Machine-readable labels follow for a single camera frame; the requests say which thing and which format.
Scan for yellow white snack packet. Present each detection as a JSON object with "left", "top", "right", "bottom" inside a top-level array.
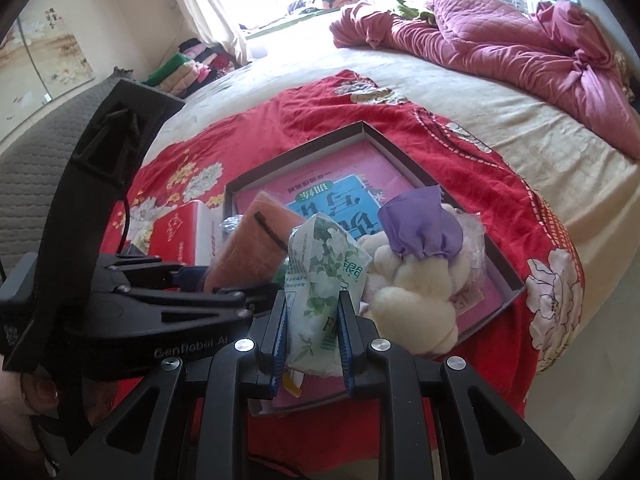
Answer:
[{"left": 282, "top": 370, "right": 305, "bottom": 398}]

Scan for green white tissue packet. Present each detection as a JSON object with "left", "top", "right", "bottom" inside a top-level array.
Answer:
[{"left": 284, "top": 214, "right": 372, "bottom": 377}]

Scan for bear plush purple hat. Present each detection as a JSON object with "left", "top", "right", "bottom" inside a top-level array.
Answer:
[{"left": 359, "top": 185, "right": 463, "bottom": 356}]

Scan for clear plastic bagged plush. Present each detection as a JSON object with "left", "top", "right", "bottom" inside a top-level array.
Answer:
[{"left": 442, "top": 204, "right": 486, "bottom": 314}]

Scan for person's left hand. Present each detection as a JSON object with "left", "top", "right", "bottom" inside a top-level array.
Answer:
[{"left": 1, "top": 370, "right": 58, "bottom": 453}]

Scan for red tissue pack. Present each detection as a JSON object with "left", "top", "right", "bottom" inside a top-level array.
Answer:
[{"left": 149, "top": 200, "right": 224, "bottom": 266}]

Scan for red floral blanket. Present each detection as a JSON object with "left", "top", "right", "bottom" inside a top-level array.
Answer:
[{"left": 98, "top": 68, "right": 586, "bottom": 476}]

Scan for grey quilted headboard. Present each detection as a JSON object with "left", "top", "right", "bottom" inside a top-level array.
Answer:
[{"left": 0, "top": 76, "right": 125, "bottom": 272}]

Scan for folded clothes stack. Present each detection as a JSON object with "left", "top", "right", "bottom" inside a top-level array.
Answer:
[{"left": 143, "top": 38, "right": 241, "bottom": 99}]

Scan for white window curtain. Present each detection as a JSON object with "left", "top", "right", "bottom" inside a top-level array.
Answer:
[{"left": 176, "top": 0, "right": 252, "bottom": 66}]

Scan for pink quilted comforter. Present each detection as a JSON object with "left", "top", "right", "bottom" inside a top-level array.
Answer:
[{"left": 330, "top": 0, "right": 639, "bottom": 158}]

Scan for wall painting panels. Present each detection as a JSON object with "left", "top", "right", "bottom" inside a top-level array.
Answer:
[{"left": 0, "top": 6, "right": 94, "bottom": 136}]

